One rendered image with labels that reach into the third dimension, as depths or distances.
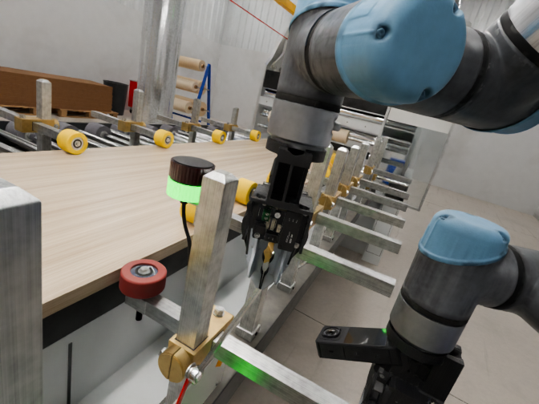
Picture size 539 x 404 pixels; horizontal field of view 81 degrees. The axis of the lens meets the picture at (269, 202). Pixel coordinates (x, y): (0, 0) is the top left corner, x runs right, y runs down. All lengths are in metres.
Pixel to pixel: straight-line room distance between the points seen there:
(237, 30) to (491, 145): 8.03
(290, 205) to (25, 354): 0.25
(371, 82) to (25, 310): 0.28
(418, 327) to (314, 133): 0.24
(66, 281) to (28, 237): 0.38
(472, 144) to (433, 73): 8.95
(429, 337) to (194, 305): 0.31
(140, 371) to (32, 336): 0.57
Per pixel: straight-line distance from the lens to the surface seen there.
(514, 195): 9.41
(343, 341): 0.47
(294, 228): 0.35
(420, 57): 0.25
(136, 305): 0.65
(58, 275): 0.64
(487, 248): 0.38
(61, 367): 0.71
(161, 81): 4.50
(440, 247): 0.38
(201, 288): 0.47
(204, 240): 0.44
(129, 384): 0.83
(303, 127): 0.34
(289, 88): 0.35
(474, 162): 9.23
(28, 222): 0.24
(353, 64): 0.25
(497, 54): 0.33
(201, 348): 0.55
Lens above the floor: 1.26
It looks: 19 degrees down
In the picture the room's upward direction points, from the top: 14 degrees clockwise
